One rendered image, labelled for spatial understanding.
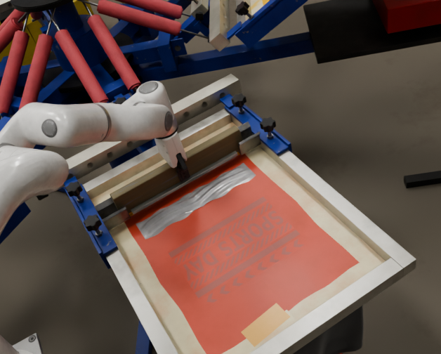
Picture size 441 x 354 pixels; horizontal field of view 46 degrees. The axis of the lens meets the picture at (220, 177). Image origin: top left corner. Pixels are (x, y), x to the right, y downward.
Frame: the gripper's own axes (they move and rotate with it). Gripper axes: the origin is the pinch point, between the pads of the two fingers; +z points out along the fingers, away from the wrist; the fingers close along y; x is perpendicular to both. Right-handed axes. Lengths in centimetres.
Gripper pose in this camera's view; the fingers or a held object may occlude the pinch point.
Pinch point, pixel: (179, 169)
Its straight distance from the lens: 146.9
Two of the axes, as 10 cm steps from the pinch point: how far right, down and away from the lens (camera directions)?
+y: 5.0, 5.4, -6.8
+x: 8.4, -4.9, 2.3
